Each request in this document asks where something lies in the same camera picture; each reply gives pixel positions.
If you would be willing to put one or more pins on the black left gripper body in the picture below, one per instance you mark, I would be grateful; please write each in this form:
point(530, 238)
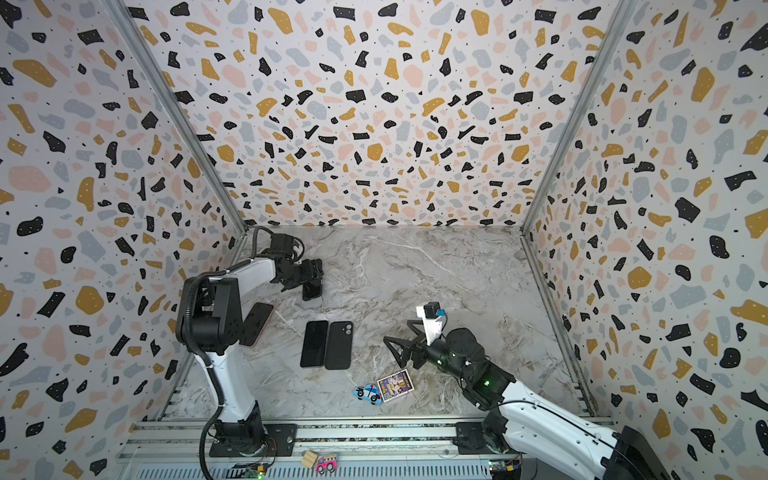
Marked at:
point(301, 272)

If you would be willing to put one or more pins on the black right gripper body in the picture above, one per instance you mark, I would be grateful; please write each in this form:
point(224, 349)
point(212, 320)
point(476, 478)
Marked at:
point(417, 347)

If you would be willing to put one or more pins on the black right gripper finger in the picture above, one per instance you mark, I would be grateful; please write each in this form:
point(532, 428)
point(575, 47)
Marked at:
point(416, 326)
point(401, 349)

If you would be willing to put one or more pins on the black phone case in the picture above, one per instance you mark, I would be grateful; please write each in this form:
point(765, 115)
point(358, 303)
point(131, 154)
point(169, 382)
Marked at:
point(339, 346)

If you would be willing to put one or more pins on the large black phone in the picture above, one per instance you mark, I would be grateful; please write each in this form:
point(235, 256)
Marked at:
point(314, 344)

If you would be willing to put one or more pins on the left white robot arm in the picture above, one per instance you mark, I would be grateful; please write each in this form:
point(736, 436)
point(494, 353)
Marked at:
point(213, 325)

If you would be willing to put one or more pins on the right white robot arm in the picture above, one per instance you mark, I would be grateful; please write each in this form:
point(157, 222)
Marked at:
point(519, 419)

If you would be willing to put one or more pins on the phone in pink case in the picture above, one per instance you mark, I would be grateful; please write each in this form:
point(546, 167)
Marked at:
point(254, 323)

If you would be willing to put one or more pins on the purple card box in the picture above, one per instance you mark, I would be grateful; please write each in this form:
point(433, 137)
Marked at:
point(395, 385)

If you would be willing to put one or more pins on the blue toy car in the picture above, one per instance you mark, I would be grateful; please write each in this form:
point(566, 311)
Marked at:
point(368, 393)

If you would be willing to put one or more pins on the pink toy car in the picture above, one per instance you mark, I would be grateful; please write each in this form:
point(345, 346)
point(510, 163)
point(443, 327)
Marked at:
point(326, 464)

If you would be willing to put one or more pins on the small wooden block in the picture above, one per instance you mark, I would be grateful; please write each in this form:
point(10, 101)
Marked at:
point(309, 459)

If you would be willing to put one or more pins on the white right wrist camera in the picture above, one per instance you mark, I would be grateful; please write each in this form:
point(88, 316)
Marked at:
point(433, 319)

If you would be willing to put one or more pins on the aluminium left corner post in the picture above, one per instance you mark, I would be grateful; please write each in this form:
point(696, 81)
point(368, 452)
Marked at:
point(119, 14)

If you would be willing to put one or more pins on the aluminium corner post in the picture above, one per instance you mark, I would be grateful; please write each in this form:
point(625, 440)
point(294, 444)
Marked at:
point(621, 16)
point(119, 14)

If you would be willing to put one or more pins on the aluminium right corner post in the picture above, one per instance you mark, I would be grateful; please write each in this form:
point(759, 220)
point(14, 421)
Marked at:
point(621, 16)

